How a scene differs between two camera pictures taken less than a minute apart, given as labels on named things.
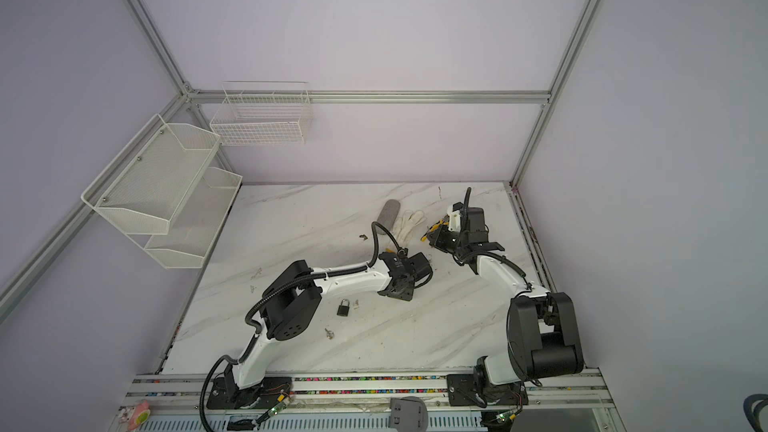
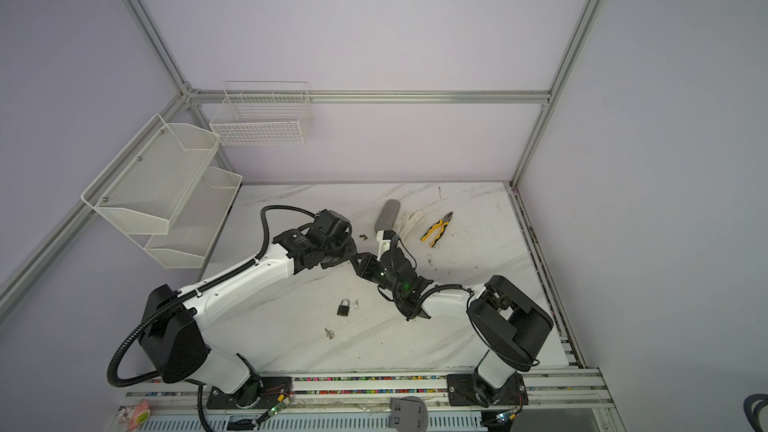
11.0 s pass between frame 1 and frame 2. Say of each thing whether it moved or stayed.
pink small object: stayed
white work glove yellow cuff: stayed
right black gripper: moved
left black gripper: moved
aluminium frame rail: stayed
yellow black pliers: stayed
